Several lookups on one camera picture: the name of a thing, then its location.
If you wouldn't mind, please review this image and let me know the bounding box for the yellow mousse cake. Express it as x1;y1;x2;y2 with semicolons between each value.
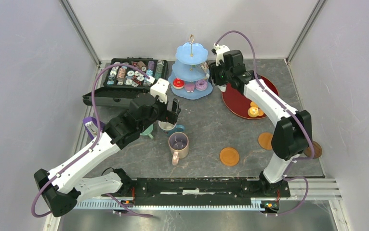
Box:
248;107;260;118

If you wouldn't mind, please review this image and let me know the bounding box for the rose gold marble mug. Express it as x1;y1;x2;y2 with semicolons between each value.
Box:
168;132;189;166

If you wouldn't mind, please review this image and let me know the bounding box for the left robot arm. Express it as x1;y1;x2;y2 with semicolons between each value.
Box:
32;93;181;218

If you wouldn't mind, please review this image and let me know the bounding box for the black poker chip case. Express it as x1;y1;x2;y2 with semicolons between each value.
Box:
94;57;168;107

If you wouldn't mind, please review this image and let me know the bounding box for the round red serving tray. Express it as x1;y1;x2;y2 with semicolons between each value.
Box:
222;83;266;120

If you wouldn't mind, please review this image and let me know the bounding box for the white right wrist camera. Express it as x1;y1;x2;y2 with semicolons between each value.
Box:
212;44;230;66

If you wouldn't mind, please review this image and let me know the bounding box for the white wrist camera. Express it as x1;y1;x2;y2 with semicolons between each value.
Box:
147;76;170;104
212;44;230;66

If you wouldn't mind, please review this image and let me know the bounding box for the mint green cup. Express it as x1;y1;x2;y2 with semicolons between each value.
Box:
140;124;154;139

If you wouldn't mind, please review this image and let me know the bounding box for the blue three-tier cake stand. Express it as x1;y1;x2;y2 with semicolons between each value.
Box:
168;34;213;100

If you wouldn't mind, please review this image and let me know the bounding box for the purple sprinkled donut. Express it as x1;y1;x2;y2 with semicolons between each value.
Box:
195;79;208;91

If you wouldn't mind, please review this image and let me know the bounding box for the white mug blue handle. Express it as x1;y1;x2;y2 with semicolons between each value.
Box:
158;121;185;136

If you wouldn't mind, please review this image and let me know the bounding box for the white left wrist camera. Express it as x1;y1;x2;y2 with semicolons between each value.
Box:
147;76;170;104

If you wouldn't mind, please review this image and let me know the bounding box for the tan wooden coaster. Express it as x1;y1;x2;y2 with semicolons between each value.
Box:
258;132;273;150

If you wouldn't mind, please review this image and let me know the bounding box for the light orange wooden coaster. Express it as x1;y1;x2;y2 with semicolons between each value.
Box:
219;147;240;166

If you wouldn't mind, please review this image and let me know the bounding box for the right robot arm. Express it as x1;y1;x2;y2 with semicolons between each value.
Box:
209;46;312;196

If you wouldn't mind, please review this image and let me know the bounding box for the red frosted donut cake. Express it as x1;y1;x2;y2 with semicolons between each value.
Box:
172;78;185;89

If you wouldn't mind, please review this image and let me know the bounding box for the round orange waffle cookie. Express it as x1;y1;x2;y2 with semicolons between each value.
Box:
250;102;259;108

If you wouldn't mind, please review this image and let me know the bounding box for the pink mousse cake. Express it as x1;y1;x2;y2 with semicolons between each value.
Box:
184;82;195;93

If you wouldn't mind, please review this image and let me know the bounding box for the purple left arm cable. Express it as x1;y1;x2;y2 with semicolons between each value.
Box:
30;63;152;218

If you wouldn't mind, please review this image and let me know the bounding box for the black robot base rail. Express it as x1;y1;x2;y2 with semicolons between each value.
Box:
53;177;342;214

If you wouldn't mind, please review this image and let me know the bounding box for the white chocolate drizzled donut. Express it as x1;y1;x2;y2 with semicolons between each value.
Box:
199;61;209;75

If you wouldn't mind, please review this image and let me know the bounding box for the dark brown wooden coaster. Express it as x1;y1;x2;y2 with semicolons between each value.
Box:
304;141;322;159

